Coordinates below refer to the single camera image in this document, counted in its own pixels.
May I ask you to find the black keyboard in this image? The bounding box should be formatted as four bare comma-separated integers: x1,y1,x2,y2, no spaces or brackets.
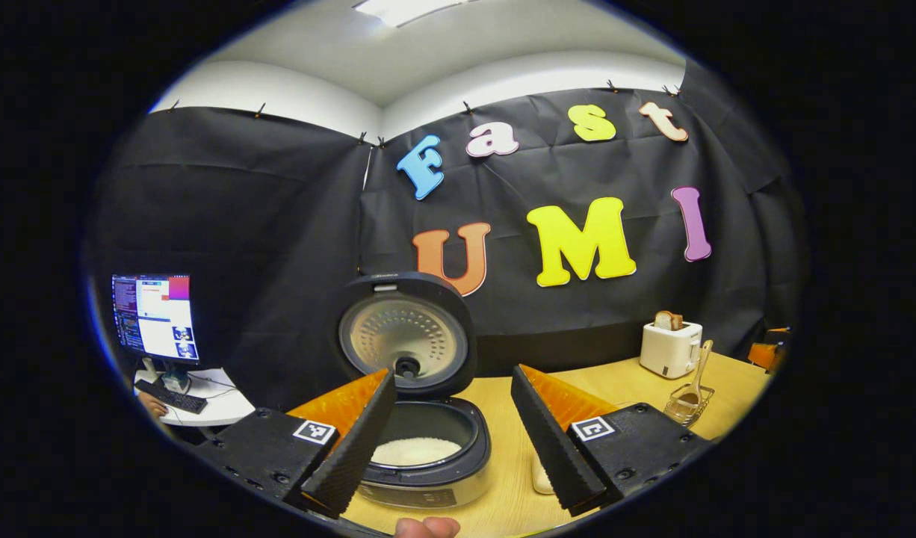
134,379,208,415

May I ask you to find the white toaster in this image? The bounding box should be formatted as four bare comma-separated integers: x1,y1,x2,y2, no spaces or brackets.
640,321,704,380

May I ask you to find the wooden spoon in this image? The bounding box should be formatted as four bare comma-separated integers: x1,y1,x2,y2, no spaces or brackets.
682,340,714,408

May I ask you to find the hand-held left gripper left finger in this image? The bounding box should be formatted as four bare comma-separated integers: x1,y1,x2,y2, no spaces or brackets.
193,368,397,520

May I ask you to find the clear plastic rice container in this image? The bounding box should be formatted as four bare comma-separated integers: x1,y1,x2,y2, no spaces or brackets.
530,454,557,496

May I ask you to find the computer monitor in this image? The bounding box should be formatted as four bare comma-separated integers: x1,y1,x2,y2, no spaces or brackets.
111,273,200,365

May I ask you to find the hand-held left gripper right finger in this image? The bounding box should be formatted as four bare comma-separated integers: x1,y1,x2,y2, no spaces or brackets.
510,365,711,518

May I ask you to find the white side desk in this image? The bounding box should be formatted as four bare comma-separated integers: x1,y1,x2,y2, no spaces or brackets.
133,366,256,427

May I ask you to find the black rice cooker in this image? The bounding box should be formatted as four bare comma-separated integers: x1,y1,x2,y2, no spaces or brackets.
332,271,493,510

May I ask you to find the ceiling light panel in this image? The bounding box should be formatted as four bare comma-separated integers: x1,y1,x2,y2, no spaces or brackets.
352,0,466,28

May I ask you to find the white rice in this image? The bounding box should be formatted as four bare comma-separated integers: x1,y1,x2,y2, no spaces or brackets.
371,437,463,467

